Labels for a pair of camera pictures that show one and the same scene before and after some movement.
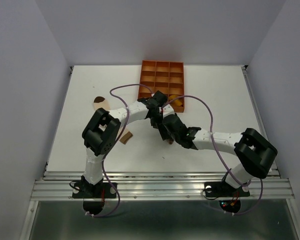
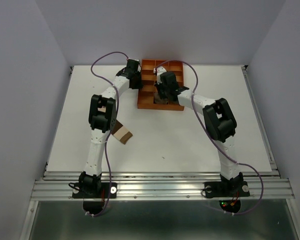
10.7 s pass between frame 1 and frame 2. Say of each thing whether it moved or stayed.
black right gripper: moved
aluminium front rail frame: stayed
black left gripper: moved
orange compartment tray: stayed
